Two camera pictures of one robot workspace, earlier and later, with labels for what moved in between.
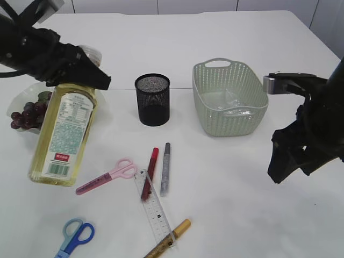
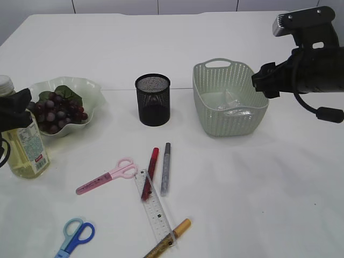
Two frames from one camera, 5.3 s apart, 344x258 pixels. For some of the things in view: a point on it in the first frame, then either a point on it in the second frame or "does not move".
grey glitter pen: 165,169 does not move
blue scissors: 75,233 does not move
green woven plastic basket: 230,100 does not move
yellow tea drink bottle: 65,127 → 28,156
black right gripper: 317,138 → 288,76
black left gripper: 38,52 → 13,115
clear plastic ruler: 163,232 does not move
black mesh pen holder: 153,93 does not move
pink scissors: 125,167 does not move
